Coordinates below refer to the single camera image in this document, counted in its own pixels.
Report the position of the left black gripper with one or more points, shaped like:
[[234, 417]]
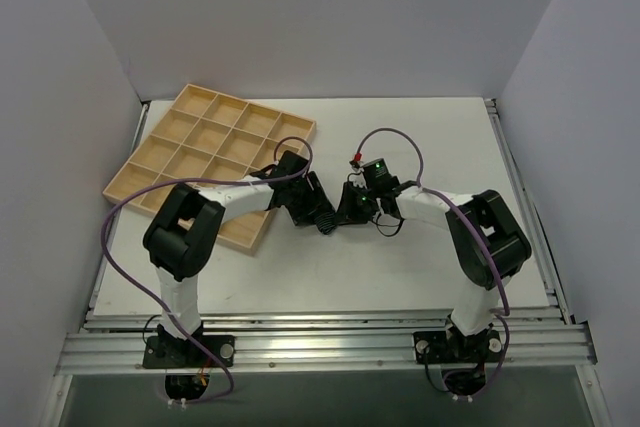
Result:
[[310, 198]]

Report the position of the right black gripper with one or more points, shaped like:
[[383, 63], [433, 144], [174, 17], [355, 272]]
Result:
[[355, 202]]

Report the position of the navy striped underwear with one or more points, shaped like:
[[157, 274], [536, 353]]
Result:
[[325, 222]]

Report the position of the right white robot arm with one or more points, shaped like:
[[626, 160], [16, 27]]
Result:
[[489, 243]]

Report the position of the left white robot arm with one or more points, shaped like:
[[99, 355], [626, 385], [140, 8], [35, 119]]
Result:
[[182, 235]]

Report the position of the wooden compartment tray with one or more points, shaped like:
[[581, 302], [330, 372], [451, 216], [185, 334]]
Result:
[[208, 134]]

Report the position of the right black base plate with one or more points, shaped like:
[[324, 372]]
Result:
[[450, 346]]

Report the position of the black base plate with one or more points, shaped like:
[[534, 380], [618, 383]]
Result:
[[163, 351], [450, 346]]

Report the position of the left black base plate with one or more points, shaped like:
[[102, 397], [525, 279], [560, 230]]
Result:
[[163, 351]]

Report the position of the aluminium frame rail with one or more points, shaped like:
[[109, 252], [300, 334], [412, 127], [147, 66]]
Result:
[[343, 344]]

